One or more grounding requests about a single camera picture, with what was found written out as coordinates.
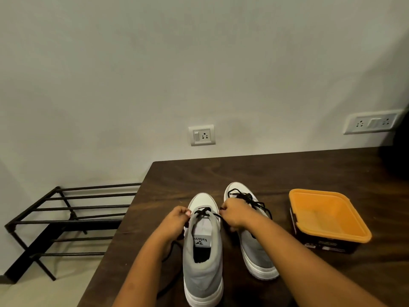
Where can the person's left forearm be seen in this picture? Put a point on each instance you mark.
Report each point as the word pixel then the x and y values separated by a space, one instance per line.
pixel 143 271

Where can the grey and white sneaker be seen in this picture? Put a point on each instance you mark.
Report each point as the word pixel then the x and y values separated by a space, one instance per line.
pixel 255 255
pixel 203 268

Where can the black metal shoe rack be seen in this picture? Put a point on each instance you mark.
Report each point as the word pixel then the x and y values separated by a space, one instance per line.
pixel 64 222

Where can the person's left hand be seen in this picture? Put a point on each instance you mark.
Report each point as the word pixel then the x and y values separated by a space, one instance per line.
pixel 172 224

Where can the white single wall socket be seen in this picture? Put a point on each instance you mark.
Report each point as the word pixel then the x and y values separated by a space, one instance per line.
pixel 201 135

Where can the person's right fingers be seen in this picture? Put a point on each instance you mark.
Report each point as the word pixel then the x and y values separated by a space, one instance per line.
pixel 226 212

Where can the black box with orange lid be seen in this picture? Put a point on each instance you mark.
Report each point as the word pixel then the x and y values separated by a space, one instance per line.
pixel 326 214

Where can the person's right hand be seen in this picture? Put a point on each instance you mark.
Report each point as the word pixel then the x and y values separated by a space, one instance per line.
pixel 235 212

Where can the white double wall socket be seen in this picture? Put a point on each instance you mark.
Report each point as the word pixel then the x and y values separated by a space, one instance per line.
pixel 372 122

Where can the dark object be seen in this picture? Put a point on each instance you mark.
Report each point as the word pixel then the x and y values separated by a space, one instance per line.
pixel 399 150

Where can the black shoelace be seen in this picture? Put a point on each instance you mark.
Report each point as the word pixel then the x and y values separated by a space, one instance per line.
pixel 252 201
pixel 204 212

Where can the person's left fingers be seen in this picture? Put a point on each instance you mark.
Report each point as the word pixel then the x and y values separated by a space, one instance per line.
pixel 184 215

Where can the person's right forearm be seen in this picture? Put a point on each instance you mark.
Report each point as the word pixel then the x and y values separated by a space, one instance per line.
pixel 300 265

